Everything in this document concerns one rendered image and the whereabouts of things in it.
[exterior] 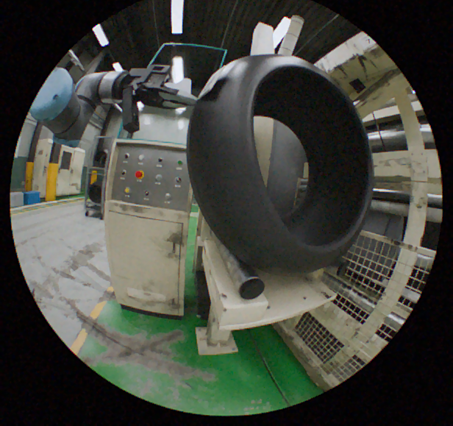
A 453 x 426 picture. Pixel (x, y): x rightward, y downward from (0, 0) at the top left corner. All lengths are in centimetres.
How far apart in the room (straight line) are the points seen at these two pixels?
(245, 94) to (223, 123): 6
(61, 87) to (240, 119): 30
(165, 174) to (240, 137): 72
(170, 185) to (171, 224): 22
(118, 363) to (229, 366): 69
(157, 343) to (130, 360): 25
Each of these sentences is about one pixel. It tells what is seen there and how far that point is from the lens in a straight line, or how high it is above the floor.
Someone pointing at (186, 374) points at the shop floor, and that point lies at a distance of 110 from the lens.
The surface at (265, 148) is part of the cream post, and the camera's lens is 64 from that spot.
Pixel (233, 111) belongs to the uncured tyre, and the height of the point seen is 116.
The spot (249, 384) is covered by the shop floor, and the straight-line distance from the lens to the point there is 112.
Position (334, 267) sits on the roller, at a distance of 44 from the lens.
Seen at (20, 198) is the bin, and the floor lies 21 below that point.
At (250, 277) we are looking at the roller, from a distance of 25.
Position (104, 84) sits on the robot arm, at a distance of 41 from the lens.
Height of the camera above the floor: 105
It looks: 3 degrees down
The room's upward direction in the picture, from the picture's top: 9 degrees clockwise
